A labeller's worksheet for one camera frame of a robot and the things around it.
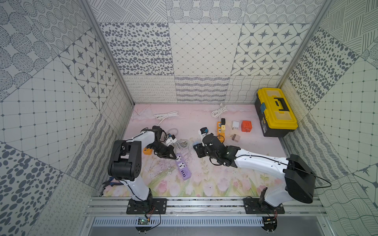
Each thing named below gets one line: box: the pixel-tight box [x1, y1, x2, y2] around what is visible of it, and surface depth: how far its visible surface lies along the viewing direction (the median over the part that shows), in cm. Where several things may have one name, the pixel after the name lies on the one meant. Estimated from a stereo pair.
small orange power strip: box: [216, 121, 225, 144], surface depth 101 cm
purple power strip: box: [174, 152, 192, 181], surface depth 87 cm
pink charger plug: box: [229, 133, 241, 143], surface depth 102 cm
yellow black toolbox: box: [254, 87, 299, 138], surface depth 97 cm
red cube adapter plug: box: [241, 120, 253, 133], surface depth 103 cm
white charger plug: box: [231, 120, 240, 130], surface depth 109 cm
